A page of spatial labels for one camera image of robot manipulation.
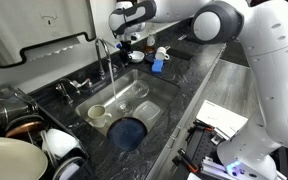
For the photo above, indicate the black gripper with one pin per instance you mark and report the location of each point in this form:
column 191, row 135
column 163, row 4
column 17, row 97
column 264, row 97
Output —
column 126, row 47

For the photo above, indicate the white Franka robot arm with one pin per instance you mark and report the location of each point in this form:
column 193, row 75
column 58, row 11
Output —
column 277, row 83

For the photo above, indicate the chrome sink faucet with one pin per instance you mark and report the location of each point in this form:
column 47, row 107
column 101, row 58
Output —
column 99, row 50

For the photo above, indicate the small chrome side faucet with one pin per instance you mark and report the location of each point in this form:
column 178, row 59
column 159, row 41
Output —
column 65, row 91

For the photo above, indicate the white ceramic bowl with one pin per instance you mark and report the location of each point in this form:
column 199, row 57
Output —
column 137, row 56

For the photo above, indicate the dark saucer plate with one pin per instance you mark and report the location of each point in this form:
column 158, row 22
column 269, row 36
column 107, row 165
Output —
column 149, row 58

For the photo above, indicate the stainless steel sink basin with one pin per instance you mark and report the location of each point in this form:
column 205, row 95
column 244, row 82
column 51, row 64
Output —
column 130, row 83

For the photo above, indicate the amber soap bottle white label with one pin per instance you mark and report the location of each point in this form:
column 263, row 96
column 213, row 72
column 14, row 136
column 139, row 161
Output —
column 151, row 41

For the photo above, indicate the blue sponge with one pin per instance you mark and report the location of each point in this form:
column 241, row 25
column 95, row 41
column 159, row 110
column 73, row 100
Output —
column 157, row 66

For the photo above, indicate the clear glass bowl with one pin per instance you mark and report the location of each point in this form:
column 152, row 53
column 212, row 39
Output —
column 141, row 89

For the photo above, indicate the white printed mug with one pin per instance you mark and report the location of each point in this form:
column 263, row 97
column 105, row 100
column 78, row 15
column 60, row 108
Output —
column 160, row 54

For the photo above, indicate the metal sink drain strainer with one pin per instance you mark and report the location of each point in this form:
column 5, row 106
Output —
column 125, row 107

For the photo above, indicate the clear plastic container lid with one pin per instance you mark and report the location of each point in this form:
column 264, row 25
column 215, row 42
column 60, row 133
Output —
column 147, row 111

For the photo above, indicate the cream ceramic mug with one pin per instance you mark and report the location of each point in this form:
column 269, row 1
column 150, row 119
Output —
column 97, row 115

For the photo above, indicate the dark blue round plate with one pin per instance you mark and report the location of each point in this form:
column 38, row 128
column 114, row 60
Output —
column 126, row 135

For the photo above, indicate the black dish rack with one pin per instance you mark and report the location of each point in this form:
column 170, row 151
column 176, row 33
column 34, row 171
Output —
column 50, row 123

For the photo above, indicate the red black clamp tool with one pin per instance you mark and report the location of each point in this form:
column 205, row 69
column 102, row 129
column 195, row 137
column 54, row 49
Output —
column 203, row 126
column 188, row 161

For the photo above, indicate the white bowl in rack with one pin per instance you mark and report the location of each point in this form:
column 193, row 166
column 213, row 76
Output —
column 60, row 143

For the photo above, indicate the steel paper towel dispenser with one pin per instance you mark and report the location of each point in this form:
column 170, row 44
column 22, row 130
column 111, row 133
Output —
column 24, row 26

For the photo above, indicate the dark floor mat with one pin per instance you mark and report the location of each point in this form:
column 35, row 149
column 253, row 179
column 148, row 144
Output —
column 234, row 55

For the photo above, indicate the black perforated tool board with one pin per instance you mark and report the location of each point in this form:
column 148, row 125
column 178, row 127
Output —
column 200, row 146

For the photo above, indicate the stainless steel pot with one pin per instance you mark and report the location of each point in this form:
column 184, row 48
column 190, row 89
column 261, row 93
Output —
column 12, row 103

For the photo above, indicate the copper bottomed pan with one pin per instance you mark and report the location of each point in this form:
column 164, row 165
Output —
column 24, row 126

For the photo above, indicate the round grey rimmed lid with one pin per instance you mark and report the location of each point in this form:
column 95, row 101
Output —
column 69, row 168

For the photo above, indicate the aluminium extrusion bar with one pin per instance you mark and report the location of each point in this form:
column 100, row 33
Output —
column 214, row 168

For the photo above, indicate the large cream round plate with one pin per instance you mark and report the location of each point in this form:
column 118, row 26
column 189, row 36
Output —
column 10, row 160

